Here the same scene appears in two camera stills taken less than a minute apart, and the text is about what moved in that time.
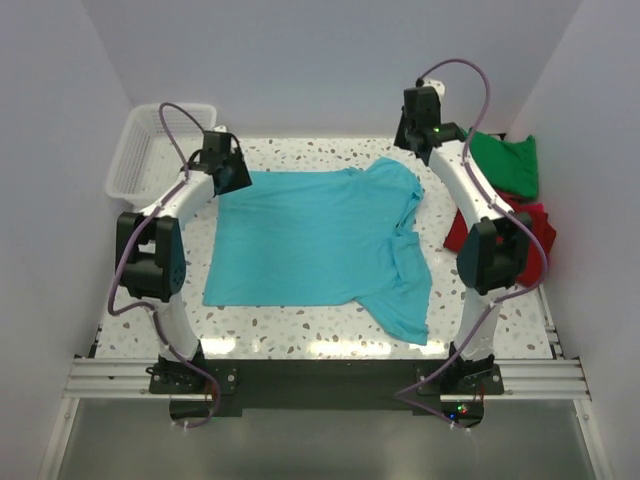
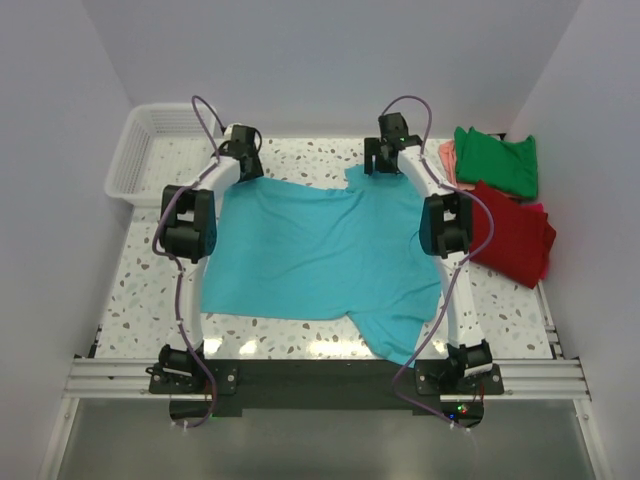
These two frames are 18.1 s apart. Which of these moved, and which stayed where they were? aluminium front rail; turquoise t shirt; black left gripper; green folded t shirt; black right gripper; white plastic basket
Moved: black left gripper; black right gripper; turquoise t shirt
Stayed: white plastic basket; aluminium front rail; green folded t shirt
